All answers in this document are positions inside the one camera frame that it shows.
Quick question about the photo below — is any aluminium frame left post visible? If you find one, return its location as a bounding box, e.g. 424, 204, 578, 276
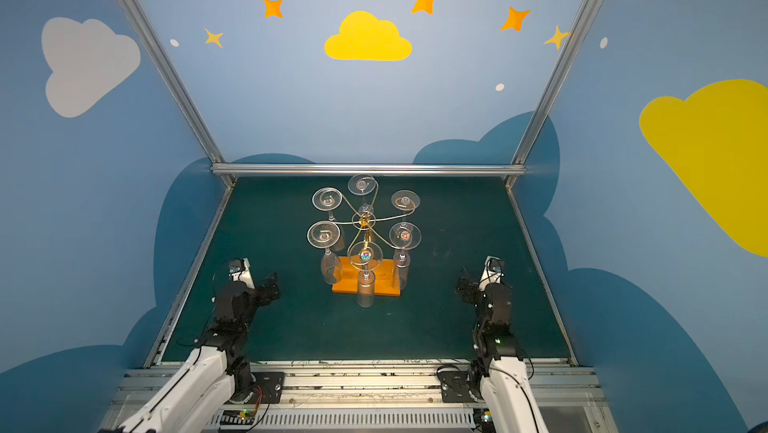
117, 0, 225, 166

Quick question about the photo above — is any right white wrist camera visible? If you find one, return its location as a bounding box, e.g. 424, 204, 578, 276
478, 256, 504, 291

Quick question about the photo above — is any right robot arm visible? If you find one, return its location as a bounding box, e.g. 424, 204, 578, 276
456, 256, 548, 432

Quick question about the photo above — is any green circuit board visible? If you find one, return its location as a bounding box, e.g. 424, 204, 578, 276
218, 410, 255, 429
473, 409, 495, 433

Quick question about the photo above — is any clear flute glass front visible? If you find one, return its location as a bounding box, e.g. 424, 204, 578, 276
347, 240, 383, 308

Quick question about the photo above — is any aluminium mounting rail base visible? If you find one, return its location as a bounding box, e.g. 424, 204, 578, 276
105, 359, 617, 432

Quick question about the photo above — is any aluminium frame post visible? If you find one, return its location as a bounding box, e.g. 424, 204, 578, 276
505, 0, 604, 193
117, 0, 225, 166

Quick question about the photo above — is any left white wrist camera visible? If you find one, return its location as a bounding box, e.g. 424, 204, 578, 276
228, 258, 255, 289

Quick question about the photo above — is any right green circuit board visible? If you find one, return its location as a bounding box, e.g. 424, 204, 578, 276
473, 409, 495, 433

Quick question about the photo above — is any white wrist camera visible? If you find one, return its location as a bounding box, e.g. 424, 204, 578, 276
228, 258, 255, 289
478, 256, 504, 291

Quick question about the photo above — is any orange wooden rack base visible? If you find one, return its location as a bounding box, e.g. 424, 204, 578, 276
332, 256, 401, 297

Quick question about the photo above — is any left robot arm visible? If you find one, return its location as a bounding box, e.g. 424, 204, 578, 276
113, 273, 281, 432

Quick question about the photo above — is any aluminium frame right post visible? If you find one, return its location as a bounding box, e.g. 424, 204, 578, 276
505, 0, 604, 193

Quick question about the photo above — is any gold wire glass rack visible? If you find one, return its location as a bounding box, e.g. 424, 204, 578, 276
336, 191, 400, 251

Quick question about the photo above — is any left green circuit board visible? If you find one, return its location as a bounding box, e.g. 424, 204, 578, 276
218, 410, 255, 429

